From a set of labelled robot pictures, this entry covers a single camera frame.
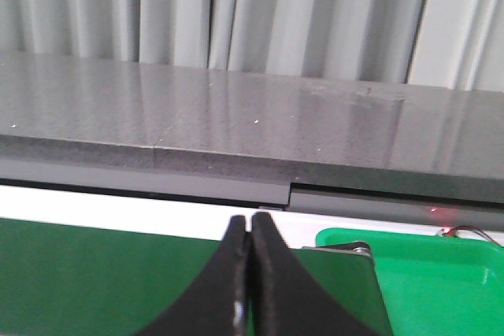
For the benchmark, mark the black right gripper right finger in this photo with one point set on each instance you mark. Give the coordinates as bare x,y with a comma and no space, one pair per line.
286,299

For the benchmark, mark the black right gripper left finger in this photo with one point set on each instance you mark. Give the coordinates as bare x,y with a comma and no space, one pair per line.
215,302

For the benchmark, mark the green plastic tray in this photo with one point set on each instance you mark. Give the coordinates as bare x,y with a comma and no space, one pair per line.
434,285

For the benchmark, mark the grey stone counter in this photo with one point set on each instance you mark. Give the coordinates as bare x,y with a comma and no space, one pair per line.
380,151

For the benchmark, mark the green conveyor belt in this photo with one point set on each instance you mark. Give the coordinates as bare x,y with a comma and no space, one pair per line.
65,280

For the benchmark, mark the white pleated curtain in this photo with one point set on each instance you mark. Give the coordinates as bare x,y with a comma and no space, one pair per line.
456,44

